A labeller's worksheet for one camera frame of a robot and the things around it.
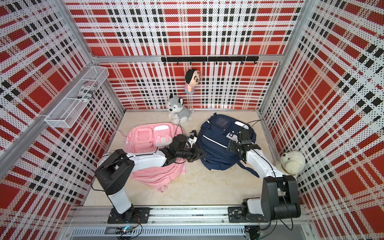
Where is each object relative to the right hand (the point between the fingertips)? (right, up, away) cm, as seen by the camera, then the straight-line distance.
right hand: (236, 146), depth 90 cm
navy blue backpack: (-12, +7, +11) cm, 18 cm away
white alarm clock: (-82, -8, -1) cm, 82 cm away
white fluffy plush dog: (+23, -5, -18) cm, 30 cm away
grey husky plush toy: (-39, +21, +15) cm, 46 cm away
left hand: (-17, -3, -7) cm, 19 cm away
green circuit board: (-58, -37, -20) cm, 72 cm away
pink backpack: (-56, +4, +8) cm, 57 cm away
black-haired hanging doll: (-27, +42, +1) cm, 50 cm away
